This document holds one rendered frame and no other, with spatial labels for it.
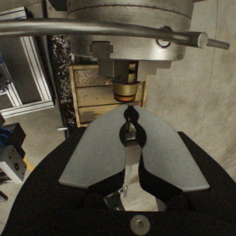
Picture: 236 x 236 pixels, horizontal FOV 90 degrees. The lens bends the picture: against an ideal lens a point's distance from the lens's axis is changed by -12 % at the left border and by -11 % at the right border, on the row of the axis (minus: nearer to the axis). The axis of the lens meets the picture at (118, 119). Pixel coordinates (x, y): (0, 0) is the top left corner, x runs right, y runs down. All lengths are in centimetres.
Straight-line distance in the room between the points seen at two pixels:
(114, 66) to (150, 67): 16
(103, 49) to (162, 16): 12
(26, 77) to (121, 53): 118
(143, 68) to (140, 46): 16
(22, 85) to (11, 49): 30
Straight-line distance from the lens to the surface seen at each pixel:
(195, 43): 23
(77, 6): 32
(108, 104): 69
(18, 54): 136
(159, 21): 28
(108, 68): 30
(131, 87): 41
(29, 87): 140
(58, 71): 92
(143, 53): 27
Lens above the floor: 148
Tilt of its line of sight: 54 degrees down
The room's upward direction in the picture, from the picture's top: 152 degrees clockwise
